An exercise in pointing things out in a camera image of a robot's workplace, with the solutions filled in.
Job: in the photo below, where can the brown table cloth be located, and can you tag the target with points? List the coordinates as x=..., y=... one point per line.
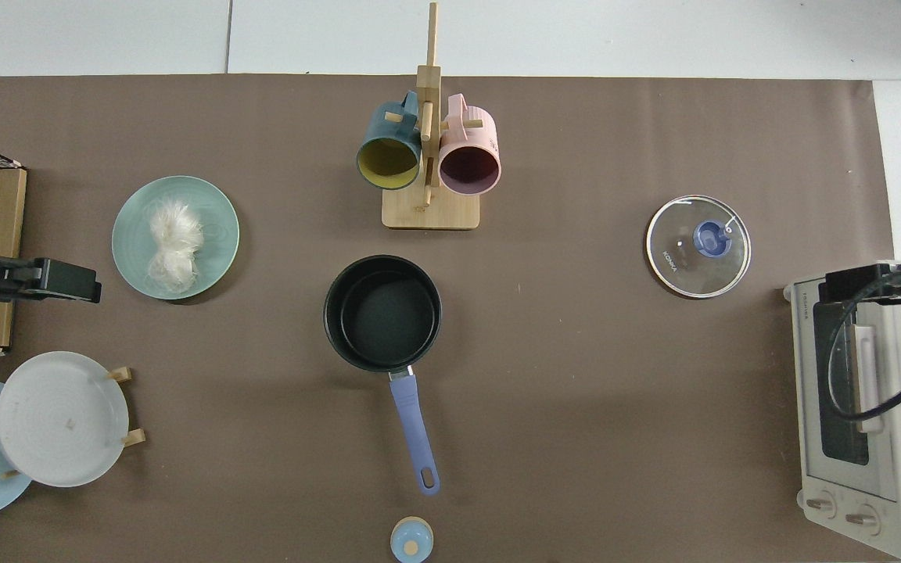
x=576, y=352

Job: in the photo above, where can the glass lid with blue knob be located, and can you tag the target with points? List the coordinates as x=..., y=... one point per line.
x=711, y=238

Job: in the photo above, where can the wooden cup stand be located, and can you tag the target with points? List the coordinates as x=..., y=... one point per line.
x=431, y=211

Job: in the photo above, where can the small blue round thing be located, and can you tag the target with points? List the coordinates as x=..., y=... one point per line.
x=411, y=539

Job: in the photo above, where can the dark teal cup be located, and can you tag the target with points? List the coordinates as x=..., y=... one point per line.
x=388, y=129

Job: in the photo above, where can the wooden plate rack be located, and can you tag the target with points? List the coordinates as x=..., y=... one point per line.
x=134, y=438

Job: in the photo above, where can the pale green plate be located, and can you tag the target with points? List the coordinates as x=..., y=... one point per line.
x=216, y=234

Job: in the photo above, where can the pink cup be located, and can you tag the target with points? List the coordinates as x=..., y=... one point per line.
x=472, y=129

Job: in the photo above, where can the white vermicelli bundle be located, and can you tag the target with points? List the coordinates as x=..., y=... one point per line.
x=174, y=238

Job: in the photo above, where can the white plate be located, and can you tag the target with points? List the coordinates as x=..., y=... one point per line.
x=59, y=418

